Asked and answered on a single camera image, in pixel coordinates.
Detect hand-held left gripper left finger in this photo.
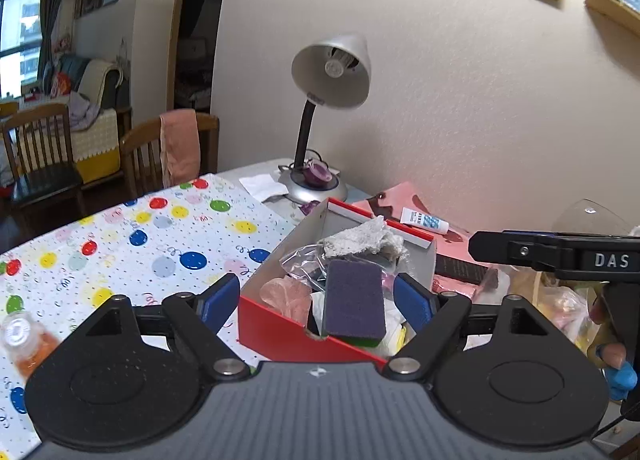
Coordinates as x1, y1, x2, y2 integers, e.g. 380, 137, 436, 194
69, 274, 251, 382

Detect balloon print tablecloth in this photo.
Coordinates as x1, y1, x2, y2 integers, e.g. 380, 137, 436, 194
0, 172, 301, 460

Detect white tube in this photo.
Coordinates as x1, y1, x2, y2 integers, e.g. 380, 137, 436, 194
400, 207, 450, 235

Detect red cardboard box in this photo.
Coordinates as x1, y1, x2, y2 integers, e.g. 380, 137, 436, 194
237, 197, 436, 372

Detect pink towel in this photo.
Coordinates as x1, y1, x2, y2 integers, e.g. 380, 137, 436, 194
160, 108, 201, 189

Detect beige knitted cloth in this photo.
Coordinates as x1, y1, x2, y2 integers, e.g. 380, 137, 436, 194
317, 216, 409, 261

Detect pink translucent soft bag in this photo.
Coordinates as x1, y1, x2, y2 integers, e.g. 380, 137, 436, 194
260, 277, 314, 329

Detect pink flat packet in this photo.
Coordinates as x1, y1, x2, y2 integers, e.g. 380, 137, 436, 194
350, 182, 502, 301

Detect grey curtain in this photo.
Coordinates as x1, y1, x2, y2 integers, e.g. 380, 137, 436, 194
40, 0, 71, 91

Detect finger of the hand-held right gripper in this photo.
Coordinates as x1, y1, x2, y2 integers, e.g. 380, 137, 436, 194
469, 230, 576, 269

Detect wooden chair with towel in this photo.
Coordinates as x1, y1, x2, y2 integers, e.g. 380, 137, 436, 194
119, 112, 220, 201

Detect translucent pastel bag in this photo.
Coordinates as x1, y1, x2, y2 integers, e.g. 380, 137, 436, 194
495, 270, 603, 341

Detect grey desk lamp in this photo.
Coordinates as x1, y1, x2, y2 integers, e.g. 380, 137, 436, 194
277, 34, 372, 206

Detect purple sponge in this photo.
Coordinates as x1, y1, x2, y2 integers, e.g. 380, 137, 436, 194
322, 260, 387, 341

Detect purple hair band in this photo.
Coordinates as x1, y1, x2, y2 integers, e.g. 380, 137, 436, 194
300, 162, 331, 186

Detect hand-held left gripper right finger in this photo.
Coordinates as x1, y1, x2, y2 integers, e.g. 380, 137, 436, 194
383, 275, 594, 381

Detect wooden slatted chair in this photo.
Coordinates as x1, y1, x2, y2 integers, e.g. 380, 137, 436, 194
0, 104, 86, 221

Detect wooden door frame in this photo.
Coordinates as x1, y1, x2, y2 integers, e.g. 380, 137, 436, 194
167, 0, 236, 176

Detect black flat remote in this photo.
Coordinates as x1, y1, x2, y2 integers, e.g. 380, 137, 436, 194
434, 255, 489, 286

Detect orange juice bottle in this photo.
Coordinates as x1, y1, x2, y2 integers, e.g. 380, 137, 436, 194
0, 312, 64, 382

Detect person's right hand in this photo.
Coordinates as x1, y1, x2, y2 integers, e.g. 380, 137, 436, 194
590, 299, 640, 400

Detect clear bubble wrap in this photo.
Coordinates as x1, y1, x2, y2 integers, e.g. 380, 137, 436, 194
280, 245, 332, 291

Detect white paper sheet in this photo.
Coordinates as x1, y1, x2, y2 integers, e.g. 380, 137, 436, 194
239, 172, 286, 202

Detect sofa with cream blanket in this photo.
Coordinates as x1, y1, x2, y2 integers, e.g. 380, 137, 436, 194
42, 54, 132, 186

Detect large window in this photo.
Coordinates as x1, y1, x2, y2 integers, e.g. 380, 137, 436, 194
0, 0, 44, 101

